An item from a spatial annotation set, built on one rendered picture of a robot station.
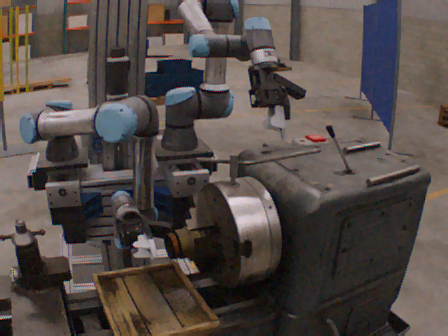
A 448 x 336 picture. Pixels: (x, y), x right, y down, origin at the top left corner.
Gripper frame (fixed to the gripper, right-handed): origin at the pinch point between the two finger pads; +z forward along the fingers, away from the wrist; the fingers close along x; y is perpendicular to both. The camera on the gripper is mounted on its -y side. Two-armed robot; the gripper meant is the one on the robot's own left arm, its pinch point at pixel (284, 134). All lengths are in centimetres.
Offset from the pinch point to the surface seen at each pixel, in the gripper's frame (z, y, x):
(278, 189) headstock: 14.5, 2.6, -3.7
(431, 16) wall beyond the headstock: -375, -967, -538
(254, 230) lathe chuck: 23.6, 14.4, 1.4
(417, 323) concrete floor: 121, -129, -64
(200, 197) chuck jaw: 13.5, 20.7, -16.6
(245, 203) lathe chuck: 16.5, 14.5, -1.3
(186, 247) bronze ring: 26.1, 29.4, -10.2
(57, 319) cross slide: 40, 70, -8
